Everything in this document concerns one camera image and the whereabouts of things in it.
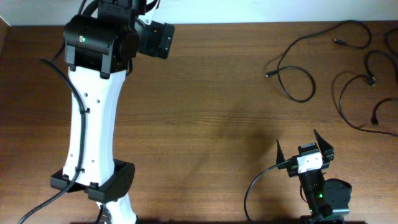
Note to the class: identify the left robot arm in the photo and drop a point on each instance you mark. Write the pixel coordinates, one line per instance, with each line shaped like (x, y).
(100, 44)

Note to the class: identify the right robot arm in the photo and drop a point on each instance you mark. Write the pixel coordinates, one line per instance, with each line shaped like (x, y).
(328, 200)

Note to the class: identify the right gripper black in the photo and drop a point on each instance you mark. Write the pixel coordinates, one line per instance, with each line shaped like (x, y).
(292, 166)

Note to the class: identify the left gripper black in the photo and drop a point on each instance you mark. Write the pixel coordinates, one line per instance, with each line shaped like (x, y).
(161, 39)

